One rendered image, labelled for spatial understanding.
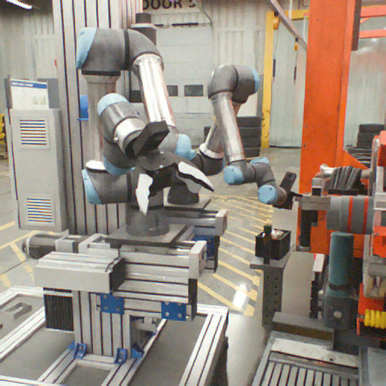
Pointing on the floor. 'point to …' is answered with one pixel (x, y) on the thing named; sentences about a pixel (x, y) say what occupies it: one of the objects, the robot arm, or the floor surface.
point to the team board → (28, 94)
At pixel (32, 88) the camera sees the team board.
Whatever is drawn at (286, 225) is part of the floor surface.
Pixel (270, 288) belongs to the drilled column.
